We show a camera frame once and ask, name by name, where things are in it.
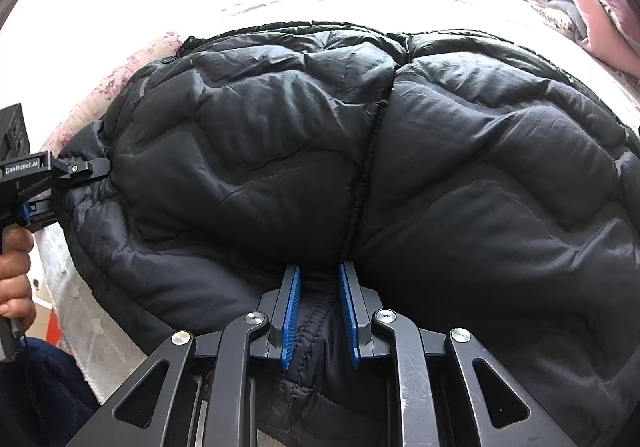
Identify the rolled pink floral blanket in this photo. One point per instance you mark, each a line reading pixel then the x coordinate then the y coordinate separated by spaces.
pixel 140 67

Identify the person's left hand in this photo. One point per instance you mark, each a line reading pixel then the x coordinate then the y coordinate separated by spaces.
pixel 15 277

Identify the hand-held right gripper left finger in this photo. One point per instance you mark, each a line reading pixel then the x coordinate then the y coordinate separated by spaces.
pixel 291 317

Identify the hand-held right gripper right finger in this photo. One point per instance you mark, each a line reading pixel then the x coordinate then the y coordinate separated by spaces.
pixel 348 317

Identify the black quilted down jacket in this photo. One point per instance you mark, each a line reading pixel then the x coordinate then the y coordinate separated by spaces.
pixel 400 152

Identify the person's dark blue trousers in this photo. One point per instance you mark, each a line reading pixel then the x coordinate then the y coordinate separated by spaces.
pixel 45 402

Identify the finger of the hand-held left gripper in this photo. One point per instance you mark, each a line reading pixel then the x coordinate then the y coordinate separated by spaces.
pixel 82 166
pixel 47 214

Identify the red object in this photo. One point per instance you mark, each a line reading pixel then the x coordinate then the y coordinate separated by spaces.
pixel 50 327

